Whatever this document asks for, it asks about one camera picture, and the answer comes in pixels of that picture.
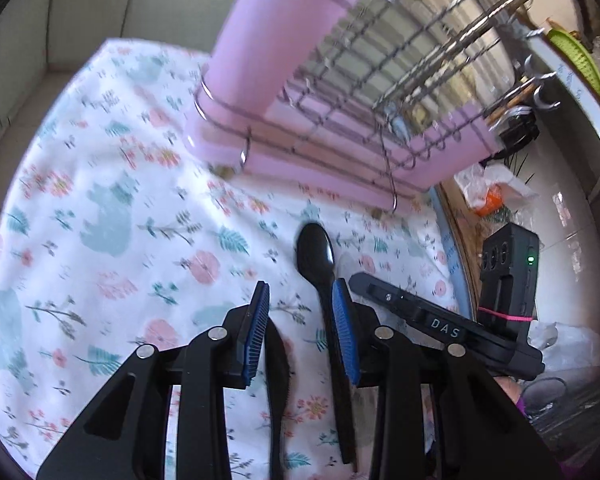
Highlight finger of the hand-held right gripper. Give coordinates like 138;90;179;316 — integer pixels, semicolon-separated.
349;272;427;337

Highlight green plastic basket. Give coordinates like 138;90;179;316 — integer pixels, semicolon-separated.
547;27;600;103

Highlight orange packet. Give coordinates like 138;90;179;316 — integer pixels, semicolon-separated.
475;185;506;216

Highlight clear plastic bag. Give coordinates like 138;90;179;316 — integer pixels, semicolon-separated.
525;320;600;386

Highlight black blender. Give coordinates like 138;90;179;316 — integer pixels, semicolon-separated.
497;110;541;153

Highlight floral white cloth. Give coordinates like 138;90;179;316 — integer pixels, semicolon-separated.
0;37;463;480

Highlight orange item in plastic bag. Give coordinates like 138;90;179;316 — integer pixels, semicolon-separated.
452;162;541;218

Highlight brown wooden chopstick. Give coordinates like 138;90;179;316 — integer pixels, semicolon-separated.
485;87;533;123

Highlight pink wire utensil rack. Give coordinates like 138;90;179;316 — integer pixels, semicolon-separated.
182;0;563;211

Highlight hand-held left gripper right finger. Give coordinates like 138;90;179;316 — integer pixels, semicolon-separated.
330;279;563;480

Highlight black plastic spoon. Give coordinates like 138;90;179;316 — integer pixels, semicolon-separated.
260;322;293;480
296;222;358;466

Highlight green chives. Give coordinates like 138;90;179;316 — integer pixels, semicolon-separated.
505;152;536;181

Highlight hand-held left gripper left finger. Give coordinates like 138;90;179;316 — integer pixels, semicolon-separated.
36;280;272;480

